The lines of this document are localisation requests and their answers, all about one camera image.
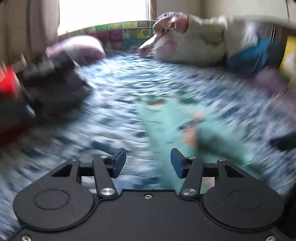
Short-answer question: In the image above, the lavender pillow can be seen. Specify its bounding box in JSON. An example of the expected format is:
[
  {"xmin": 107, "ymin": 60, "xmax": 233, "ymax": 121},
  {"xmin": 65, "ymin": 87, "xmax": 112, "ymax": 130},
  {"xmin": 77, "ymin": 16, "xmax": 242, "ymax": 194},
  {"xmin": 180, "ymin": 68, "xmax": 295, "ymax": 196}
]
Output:
[{"xmin": 46, "ymin": 35, "xmax": 106, "ymax": 65}]

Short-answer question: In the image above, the cream pink folded duvet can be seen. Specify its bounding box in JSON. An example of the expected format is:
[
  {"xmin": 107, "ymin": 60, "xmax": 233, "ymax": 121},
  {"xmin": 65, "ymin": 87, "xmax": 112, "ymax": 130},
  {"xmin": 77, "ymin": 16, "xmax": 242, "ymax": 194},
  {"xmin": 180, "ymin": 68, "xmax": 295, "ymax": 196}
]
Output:
[{"xmin": 138, "ymin": 12, "xmax": 258, "ymax": 66}]

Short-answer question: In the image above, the teal blue blanket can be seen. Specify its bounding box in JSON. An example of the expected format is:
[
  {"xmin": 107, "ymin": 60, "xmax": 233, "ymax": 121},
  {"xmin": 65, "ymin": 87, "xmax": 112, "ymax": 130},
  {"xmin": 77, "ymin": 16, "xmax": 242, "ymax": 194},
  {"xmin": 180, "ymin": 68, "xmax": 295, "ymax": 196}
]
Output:
[{"xmin": 226, "ymin": 37, "xmax": 270, "ymax": 76}]

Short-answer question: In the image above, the blue white patterned quilt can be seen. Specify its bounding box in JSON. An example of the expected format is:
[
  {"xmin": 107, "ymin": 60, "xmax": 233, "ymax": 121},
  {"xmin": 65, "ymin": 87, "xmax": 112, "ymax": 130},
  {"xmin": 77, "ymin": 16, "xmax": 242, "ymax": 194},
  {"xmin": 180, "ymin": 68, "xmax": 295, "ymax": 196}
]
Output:
[{"xmin": 1, "ymin": 51, "xmax": 295, "ymax": 240}]

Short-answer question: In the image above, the teal lion print baby garment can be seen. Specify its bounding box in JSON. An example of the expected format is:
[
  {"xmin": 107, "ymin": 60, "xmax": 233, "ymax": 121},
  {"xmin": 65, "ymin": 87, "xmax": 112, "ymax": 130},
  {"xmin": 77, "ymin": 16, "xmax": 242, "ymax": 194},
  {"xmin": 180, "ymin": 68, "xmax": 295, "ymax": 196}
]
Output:
[{"xmin": 136, "ymin": 98, "xmax": 263, "ymax": 191}]

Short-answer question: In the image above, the red sweater with green patch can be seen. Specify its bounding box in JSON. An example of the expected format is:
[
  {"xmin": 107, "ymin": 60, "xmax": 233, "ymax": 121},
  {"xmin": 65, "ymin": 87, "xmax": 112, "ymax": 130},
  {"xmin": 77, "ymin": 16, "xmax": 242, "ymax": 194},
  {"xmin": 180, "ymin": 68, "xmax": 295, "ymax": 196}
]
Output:
[{"xmin": 1, "ymin": 66, "xmax": 21, "ymax": 99}]

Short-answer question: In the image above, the dark striped folded garment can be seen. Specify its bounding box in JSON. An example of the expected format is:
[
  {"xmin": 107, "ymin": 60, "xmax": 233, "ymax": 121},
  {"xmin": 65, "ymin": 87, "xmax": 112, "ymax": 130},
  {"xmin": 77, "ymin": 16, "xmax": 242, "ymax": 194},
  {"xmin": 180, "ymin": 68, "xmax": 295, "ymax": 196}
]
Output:
[{"xmin": 16, "ymin": 51, "xmax": 79, "ymax": 86}]

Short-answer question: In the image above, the purple bed sheet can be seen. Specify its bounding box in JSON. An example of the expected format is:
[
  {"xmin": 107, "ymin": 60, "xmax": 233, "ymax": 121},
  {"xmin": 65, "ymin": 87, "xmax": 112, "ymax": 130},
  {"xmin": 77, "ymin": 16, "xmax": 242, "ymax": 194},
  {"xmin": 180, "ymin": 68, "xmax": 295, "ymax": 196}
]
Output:
[{"xmin": 254, "ymin": 67, "xmax": 295, "ymax": 100}]

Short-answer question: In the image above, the lilac folded clothes stack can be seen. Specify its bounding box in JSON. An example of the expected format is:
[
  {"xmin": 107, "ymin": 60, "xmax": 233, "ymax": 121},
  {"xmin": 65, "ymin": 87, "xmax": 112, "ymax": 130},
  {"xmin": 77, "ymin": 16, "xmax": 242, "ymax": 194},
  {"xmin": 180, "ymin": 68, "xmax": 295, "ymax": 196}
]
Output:
[{"xmin": 23, "ymin": 71, "xmax": 93, "ymax": 123}]

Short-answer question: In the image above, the colourful alphabet play mat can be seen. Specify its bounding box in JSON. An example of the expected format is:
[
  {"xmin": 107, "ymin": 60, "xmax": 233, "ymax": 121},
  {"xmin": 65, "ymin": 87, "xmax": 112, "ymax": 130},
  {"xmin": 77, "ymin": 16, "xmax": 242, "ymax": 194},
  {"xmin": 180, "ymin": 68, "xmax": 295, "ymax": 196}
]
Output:
[{"xmin": 58, "ymin": 21, "xmax": 155, "ymax": 49}]

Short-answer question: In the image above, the yellow cartoon cushion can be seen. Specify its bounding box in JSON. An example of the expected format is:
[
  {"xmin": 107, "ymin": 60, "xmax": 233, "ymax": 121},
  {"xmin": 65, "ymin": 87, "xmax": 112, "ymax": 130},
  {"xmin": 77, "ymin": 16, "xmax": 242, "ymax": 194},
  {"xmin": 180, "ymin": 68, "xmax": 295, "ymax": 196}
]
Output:
[{"xmin": 280, "ymin": 36, "xmax": 296, "ymax": 77}]

